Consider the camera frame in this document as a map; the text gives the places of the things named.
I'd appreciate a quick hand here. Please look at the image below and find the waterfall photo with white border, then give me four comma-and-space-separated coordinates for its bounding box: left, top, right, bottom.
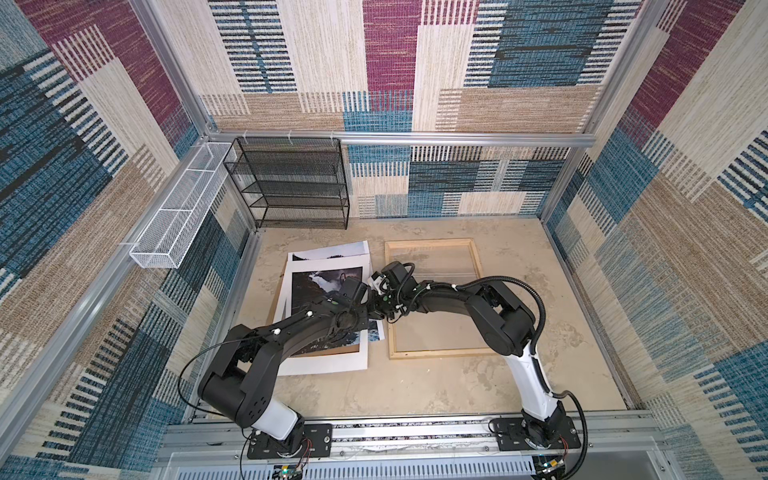
274, 256, 378, 377

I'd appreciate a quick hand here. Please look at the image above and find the wooden picture frame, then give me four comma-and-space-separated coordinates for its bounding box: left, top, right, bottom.
383, 238, 506, 361

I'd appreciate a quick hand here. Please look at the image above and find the brown cardboard backing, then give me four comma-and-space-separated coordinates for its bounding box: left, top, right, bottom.
266, 270, 285, 325

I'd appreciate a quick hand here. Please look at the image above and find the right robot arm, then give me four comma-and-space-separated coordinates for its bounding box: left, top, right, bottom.
369, 261, 567, 449

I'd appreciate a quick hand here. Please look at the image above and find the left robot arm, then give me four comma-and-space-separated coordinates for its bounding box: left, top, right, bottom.
197, 278, 377, 453

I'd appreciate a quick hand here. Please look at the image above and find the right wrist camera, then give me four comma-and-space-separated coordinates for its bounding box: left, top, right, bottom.
368, 272, 389, 296

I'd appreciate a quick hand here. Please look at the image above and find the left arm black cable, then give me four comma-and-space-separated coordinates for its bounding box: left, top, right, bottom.
177, 335, 319, 480

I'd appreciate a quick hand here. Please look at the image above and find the black wire shelf rack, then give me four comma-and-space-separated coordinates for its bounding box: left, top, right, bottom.
223, 137, 351, 229

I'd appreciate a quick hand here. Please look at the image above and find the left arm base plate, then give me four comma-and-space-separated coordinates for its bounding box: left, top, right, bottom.
246, 422, 334, 460

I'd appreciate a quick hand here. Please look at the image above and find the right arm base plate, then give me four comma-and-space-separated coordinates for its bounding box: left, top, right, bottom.
488, 416, 582, 451

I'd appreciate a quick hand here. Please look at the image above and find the white mesh wall basket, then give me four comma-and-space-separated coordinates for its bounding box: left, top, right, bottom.
130, 142, 232, 269

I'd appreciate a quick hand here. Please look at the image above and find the aluminium front rail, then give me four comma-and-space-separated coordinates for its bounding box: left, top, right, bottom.
150, 411, 683, 479

